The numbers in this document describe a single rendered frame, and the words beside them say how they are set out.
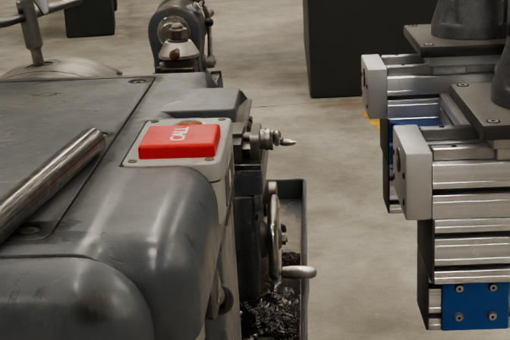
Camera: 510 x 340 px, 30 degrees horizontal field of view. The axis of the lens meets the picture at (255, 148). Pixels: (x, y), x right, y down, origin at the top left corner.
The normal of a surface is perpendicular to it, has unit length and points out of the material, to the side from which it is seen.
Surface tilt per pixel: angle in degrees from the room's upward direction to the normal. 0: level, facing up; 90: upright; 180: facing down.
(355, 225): 0
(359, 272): 0
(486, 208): 90
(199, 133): 0
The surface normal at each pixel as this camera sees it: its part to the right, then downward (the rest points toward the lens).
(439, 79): -0.02, 0.29
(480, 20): -0.07, -0.01
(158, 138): -0.05, -0.96
